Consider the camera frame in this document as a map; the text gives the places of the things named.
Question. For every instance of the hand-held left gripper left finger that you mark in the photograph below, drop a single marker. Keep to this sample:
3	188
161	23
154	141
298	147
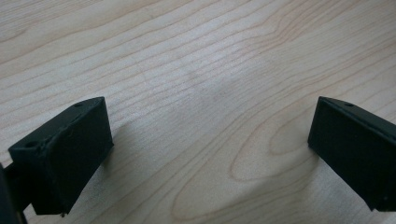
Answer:
62	155

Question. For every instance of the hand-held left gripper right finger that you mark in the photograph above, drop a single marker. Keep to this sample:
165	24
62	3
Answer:
358	149

